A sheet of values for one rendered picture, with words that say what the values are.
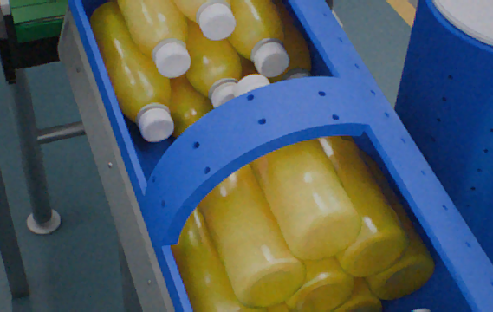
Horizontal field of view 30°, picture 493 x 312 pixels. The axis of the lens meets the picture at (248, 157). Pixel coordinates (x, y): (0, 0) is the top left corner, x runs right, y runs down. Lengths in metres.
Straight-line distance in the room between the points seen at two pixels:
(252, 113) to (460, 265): 0.23
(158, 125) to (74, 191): 1.35
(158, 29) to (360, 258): 0.37
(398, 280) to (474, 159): 0.49
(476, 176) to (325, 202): 0.64
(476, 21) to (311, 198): 0.54
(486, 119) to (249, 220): 0.57
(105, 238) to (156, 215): 1.42
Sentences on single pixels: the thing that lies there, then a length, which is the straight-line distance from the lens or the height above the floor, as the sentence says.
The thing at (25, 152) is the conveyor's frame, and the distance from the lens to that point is 2.14.
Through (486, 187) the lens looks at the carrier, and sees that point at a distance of 1.46.
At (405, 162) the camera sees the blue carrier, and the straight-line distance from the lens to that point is 0.85.
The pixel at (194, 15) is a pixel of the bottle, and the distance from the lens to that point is 1.07.
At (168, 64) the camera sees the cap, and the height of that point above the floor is 1.11.
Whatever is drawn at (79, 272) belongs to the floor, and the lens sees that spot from 2.26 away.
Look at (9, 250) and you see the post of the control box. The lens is 2.10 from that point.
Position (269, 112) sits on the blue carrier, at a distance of 0.85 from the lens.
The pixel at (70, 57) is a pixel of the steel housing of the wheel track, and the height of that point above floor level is 0.86.
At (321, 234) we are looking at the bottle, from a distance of 0.85.
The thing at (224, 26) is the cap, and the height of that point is 1.16.
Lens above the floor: 1.82
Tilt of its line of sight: 47 degrees down
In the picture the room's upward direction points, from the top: 3 degrees clockwise
